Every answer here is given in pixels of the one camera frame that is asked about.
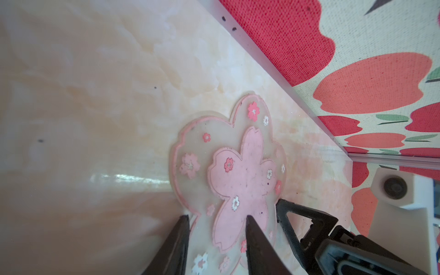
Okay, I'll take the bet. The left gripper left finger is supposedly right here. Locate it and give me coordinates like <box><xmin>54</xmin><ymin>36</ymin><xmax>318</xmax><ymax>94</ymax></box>
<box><xmin>142</xmin><ymin>215</ymin><xmax>190</xmax><ymax>275</ymax></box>

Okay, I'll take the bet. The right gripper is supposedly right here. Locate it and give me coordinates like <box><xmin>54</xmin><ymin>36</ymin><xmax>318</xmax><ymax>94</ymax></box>
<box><xmin>276</xmin><ymin>199</ymin><xmax>426</xmax><ymax>275</ymax></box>

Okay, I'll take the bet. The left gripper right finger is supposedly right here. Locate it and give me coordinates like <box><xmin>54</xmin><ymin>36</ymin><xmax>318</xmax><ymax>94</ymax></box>
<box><xmin>246</xmin><ymin>215</ymin><xmax>291</xmax><ymax>275</ymax></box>

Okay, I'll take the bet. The pink flower coaster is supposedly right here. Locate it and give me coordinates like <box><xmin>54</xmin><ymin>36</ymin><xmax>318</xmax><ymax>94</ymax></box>
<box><xmin>170</xmin><ymin>94</ymin><xmax>287</xmax><ymax>275</ymax></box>

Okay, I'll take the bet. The right corner aluminium post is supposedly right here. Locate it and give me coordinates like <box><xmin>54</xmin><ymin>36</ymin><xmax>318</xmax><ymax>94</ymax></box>
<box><xmin>348</xmin><ymin>153</ymin><xmax>440</xmax><ymax>170</ymax></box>

